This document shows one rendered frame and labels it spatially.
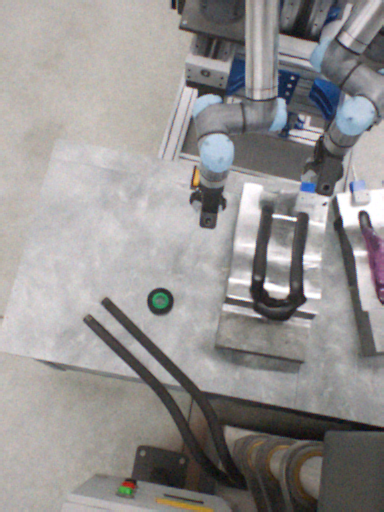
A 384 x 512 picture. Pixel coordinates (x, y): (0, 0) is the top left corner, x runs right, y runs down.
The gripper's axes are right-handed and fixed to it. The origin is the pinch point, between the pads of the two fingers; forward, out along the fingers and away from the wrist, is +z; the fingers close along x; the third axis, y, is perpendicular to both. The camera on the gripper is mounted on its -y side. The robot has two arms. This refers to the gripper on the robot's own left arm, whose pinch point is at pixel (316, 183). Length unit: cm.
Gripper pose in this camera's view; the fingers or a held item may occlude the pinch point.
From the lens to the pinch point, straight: 163.1
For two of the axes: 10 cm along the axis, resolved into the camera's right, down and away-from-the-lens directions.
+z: -0.4, 2.9, 9.6
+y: 1.8, -9.4, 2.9
